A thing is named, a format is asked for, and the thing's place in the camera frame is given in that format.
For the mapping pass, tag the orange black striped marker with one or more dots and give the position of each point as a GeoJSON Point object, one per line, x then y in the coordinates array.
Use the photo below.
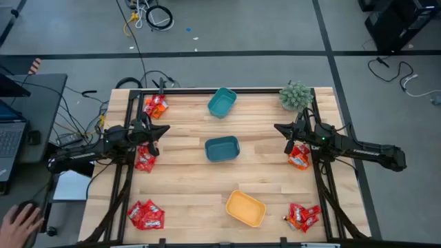
{"type": "Point", "coordinates": [34, 66]}

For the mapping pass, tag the black aluminium table frame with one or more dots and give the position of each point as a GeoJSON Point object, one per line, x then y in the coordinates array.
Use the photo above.
{"type": "Point", "coordinates": [224, 91]}

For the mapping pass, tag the black power adapter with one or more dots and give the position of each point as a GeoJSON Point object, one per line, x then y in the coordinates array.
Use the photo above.
{"type": "Point", "coordinates": [69, 139]}

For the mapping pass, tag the red candy packets mid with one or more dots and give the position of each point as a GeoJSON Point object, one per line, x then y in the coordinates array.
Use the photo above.
{"type": "Point", "coordinates": [300, 162]}

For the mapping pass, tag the yellow plastic bin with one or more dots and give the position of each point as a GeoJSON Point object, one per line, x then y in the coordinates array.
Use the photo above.
{"type": "Point", "coordinates": [245, 209]}

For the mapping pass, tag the small black desk device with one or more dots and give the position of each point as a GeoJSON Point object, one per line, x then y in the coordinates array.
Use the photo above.
{"type": "Point", "coordinates": [33, 137]}

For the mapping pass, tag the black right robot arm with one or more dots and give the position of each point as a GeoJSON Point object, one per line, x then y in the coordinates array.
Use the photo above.
{"type": "Point", "coordinates": [365, 151]}

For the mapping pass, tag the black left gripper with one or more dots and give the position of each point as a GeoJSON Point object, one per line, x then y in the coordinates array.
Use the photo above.
{"type": "Point", "coordinates": [143, 131]}

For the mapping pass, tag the dark teal plastic bin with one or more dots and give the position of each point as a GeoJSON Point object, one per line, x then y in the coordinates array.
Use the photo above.
{"type": "Point", "coordinates": [222, 149]}

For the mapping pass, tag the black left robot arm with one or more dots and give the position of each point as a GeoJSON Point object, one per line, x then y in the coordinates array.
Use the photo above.
{"type": "Point", "coordinates": [82, 155]}

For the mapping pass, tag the grey open laptop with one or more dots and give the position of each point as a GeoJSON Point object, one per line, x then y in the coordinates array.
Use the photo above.
{"type": "Point", "coordinates": [10, 141]}

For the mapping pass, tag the black equipment cabinet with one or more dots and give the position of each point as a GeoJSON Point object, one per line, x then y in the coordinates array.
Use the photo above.
{"type": "Point", "coordinates": [396, 24]}

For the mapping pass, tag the small grey floor object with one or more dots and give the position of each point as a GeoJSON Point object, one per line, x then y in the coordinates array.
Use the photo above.
{"type": "Point", "coordinates": [437, 100]}

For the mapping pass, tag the light teal plastic bin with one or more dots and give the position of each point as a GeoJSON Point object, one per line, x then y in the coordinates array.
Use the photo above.
{"type": "Point", "coordinates": [220, 105]}

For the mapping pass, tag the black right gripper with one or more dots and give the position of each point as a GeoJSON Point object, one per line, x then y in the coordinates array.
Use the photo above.
{"type": "Point", "coordinates": [301, 131]}

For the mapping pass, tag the black desk leg beam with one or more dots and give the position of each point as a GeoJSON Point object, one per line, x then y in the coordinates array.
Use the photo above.
{"type": "Point", "coordinates": [86, 169]}

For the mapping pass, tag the dark grey desk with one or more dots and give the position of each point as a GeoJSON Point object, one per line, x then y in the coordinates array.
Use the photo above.
{"type": "Point", "coordinates": [44, 103]}

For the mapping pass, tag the person's hand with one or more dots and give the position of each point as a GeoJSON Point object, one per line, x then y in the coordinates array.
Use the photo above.
{"type": "Point", "coordinates": [15, 230]}

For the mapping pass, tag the black castor wheel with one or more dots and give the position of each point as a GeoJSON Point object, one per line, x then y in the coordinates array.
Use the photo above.
{"type": "Point", "coordinates": [51, 231]}

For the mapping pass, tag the artificial green potted plant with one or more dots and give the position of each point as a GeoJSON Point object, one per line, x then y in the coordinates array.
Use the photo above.
{"type": "Point", "coordinates": [296, 96]}

